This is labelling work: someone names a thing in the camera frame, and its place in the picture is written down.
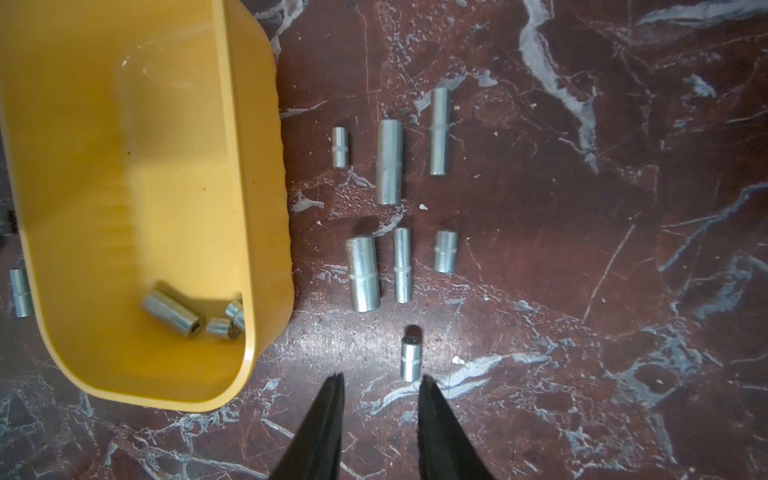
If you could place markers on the thin long steel socket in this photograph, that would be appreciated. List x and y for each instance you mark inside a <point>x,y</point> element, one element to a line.
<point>440,113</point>

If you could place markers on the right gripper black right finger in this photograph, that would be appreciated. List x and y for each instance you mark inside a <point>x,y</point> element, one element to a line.
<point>445,451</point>

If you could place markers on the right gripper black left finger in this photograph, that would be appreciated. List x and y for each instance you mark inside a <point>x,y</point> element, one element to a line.
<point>315,451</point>

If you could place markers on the short steel socket front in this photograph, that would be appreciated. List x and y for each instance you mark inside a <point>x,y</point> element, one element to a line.
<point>445,251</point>

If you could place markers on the short steel socket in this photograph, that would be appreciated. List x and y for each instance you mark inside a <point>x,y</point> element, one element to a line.
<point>340,148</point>
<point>445,251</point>

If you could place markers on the thin steel socket second row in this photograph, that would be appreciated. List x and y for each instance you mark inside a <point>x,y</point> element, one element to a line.
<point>402,265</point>

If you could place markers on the yellow plastic storage tray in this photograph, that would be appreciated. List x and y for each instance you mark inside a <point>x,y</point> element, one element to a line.
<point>143,141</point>

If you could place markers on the steel socket in tray front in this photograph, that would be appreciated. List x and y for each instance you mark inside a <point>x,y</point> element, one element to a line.
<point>173,314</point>

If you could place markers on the wide steel socket second row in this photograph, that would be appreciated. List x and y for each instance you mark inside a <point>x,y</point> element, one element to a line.
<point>363,273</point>

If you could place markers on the small steel socket gripper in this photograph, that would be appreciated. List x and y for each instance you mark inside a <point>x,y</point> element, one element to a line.
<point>411,358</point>

